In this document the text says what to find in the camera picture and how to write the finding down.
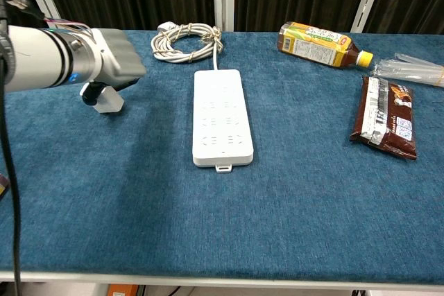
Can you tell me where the orange box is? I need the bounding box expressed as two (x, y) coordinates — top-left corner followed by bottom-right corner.
(107, 284), (139, 296)

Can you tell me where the clear plastic straw bundle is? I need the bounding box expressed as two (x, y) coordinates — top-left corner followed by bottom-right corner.
(371, 52), (444, 88)

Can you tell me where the blue table cloth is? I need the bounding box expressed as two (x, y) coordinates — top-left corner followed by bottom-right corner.
(0, 28), (444, 285)

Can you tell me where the dark object at left edge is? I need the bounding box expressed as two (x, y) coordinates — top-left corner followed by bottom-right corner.
(0, 173), (11, 200)

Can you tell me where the coiled white power cord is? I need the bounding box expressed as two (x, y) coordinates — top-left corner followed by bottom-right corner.
(151, 21), (223, 71)

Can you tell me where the white plug adapter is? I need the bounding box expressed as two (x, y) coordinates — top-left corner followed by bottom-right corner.
(93, 86), (125, 115)

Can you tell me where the tea bottle yellow cap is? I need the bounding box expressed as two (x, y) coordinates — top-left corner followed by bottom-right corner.
(277, 21), (375, 69)

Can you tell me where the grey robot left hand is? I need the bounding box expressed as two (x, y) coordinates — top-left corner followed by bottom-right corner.
(79, 28), (147, 106)

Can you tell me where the brown snack package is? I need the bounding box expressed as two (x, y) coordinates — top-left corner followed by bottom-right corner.
(349, 76), (418, 161)

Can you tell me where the white table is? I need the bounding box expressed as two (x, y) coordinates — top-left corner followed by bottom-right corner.
(0, 270), (444, 293)

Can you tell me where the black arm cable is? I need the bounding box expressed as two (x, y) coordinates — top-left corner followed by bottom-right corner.
(0, 60), (22, 296)

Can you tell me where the white power strip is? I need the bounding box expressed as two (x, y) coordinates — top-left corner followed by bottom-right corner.
(192, 69), (255, 174)

